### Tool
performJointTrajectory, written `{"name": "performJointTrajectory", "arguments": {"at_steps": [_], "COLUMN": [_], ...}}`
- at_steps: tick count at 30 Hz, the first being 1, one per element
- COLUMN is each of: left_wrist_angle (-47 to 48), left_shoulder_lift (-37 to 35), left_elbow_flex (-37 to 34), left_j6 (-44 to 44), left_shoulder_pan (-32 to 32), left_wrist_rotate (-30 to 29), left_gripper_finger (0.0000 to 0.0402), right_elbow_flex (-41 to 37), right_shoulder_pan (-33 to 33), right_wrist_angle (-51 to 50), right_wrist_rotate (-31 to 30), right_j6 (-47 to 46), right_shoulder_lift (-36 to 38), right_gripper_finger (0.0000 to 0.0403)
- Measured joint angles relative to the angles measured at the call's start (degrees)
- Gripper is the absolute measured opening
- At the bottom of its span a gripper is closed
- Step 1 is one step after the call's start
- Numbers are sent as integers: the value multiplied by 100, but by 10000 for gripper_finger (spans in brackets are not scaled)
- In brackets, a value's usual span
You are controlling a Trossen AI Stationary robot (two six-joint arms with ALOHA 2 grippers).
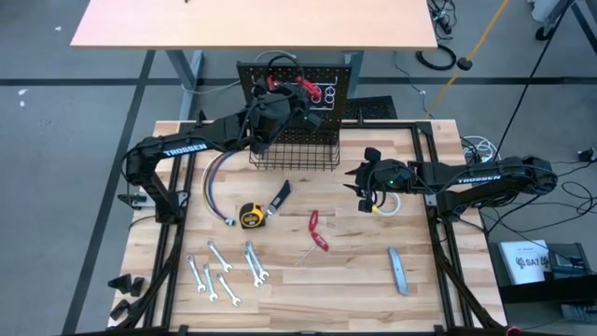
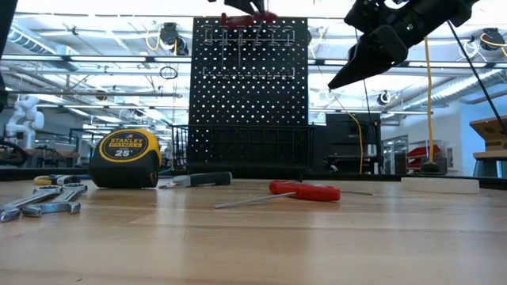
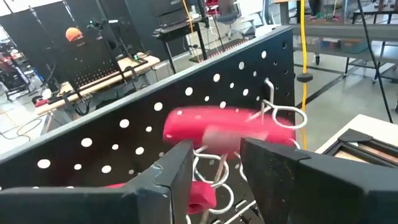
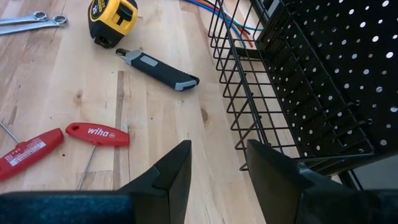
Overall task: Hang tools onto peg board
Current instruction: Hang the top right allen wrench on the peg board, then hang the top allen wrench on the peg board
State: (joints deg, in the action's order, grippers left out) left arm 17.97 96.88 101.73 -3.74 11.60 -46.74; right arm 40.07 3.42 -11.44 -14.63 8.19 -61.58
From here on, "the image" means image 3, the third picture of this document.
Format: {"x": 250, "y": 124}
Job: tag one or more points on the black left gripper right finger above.
{"x": 311, "y": 193}

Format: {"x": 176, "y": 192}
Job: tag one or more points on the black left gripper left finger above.
{"x": 93, "y": 205}

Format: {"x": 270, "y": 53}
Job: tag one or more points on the black metal peg board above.
{"x": 102, "y": 130}

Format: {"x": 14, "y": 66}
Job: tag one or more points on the background black peg board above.
{"x": 93, "y": 65}

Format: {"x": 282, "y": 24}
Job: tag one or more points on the background wooden table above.
{"x": 136, "y": 67}

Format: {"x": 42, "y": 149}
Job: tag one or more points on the black equipment rack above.
{"x": 12, "y": 77}

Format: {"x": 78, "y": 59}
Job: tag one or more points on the grey metal cart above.
{"x": 342, "y": 31}

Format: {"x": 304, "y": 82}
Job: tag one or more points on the orange cap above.
{"x": 74, "y": 34}

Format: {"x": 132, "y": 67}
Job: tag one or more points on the black desk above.
{"x": 174, "y": 29}

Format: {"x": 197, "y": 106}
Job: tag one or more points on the grey office chair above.
{"x": 228, "y": 17}

